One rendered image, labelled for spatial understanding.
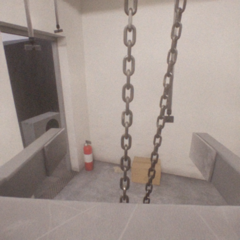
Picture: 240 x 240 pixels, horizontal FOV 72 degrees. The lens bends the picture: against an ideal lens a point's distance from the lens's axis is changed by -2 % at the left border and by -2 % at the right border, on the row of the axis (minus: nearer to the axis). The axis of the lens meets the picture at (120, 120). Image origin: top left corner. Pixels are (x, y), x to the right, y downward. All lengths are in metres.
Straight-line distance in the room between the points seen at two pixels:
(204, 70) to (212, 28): 0.48
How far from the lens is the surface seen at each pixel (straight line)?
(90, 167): 2.93
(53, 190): 2.72
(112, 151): 3.00
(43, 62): 7.19
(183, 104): 2.49
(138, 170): 2.56
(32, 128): 3.69
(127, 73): 0.23
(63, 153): 0.17
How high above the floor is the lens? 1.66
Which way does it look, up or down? 18 degrees down
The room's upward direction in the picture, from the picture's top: 1 degrees counter-clockwise
